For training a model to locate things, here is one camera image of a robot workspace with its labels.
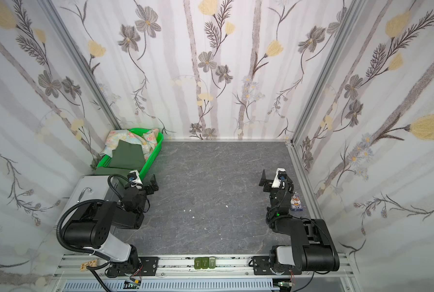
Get floral pastel skirt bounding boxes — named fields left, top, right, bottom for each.
left=100, top=129, right=159, bottom=160

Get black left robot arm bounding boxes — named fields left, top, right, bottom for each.
left=56, top=175, right=159, bottom=278

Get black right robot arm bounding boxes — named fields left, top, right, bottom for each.
left=252, top=168, right=341, bottom=275

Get dark green skirt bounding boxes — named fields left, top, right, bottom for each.
left=94, top=141, right=146, bottom=176

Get silver metal case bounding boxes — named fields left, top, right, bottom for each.
left=61, top=176, right=120, bottom=215

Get green plastic basket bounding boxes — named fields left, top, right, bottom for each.
left=97, top=128, right=163, bottom=179

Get small wooden block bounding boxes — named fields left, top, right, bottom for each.
left=79, top=259, right=98, bottom=271

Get green terminal block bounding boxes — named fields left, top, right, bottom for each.
left=194, top=257, right=217, bottom=270

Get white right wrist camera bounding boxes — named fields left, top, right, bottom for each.
left=271, top=168, right=287, bottom=189

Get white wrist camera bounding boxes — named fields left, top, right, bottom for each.
left=271, top=168, right=287, bottom=189
left=127, top=170, right=143, bottom=187

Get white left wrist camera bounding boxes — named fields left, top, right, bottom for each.
left=127, top=170, right=143, bottom=187

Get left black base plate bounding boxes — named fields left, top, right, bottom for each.
left=138, top=257, right=159, bottom=277

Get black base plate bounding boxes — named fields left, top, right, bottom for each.
left=138, top=257, right=159, bottom=277
left=249, top=255, right=273, bottom=276

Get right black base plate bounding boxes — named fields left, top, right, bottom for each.
left=249, top=255, right=273, bottom=276

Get black corrugated cable conduit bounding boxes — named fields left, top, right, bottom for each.
left=55, top=199, right=104, bottom=254

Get aluminium mounting rail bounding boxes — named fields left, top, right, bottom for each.
left=52, top=254, right=355, bottom=281

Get white slotted cable duct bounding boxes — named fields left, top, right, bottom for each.
left=62, top=279, right=280, bottom=292

